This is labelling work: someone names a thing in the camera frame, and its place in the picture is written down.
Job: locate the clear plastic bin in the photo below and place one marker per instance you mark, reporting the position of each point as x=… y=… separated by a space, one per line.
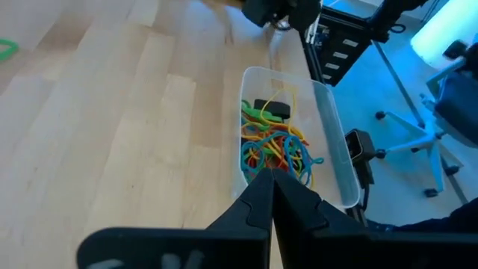
x=336 y=149

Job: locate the long blue rubber band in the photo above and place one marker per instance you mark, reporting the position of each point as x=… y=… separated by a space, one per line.
x=304 y=155

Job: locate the red rubber band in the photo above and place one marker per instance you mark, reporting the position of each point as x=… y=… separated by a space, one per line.
x=257 y=162

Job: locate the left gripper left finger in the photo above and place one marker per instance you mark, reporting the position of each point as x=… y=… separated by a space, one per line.
x=224 y=246

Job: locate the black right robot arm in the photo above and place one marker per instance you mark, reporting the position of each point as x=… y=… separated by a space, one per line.
x=388 y=15

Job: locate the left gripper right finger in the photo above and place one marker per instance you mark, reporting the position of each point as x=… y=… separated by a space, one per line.
x=336 y=250

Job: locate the black table-level camera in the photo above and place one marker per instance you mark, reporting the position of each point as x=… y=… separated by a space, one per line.
x=360 y=145

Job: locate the white base office chair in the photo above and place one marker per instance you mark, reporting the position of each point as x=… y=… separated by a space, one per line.
x=429 y=142

